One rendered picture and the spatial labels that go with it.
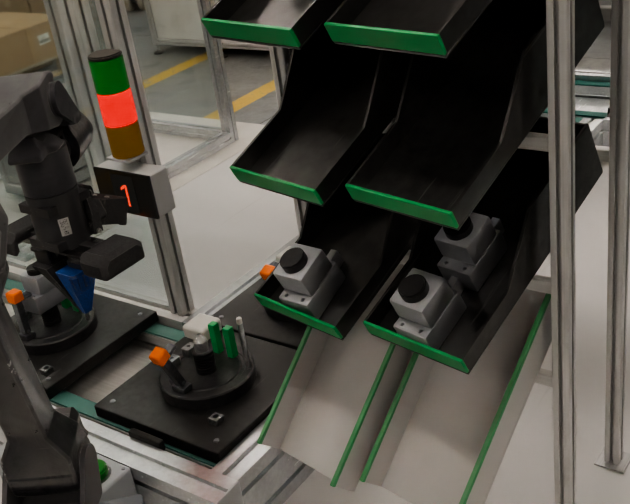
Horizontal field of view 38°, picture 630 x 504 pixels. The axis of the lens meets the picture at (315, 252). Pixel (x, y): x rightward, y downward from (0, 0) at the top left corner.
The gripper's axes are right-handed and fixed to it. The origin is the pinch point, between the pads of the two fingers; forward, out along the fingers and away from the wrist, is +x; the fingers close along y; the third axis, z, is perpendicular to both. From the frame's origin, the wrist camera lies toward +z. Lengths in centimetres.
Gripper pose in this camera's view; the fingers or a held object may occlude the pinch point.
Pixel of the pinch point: (79, 285)
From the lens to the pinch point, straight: 106.9
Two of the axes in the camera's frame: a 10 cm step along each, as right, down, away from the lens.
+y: -8.1, -1.7, 5.6
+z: 5.7, -4.5, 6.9
